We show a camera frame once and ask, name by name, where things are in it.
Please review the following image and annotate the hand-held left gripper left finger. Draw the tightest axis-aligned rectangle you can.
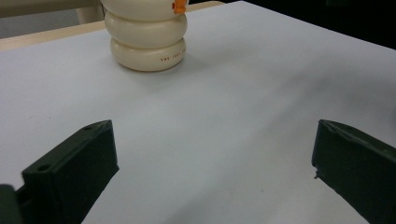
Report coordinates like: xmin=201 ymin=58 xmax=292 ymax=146
xmin=15 ymin=119 xmax=120 ymax=224

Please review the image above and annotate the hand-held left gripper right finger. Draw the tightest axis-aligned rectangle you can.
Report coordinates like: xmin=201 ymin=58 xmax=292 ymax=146
xmin=311 ymin=119 xmax=396 ymax=224

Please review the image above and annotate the cream duck-face ringed cup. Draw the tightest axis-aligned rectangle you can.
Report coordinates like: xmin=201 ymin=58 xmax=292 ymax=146
xmin=100 ymin=0 xmax=190 ymax=73

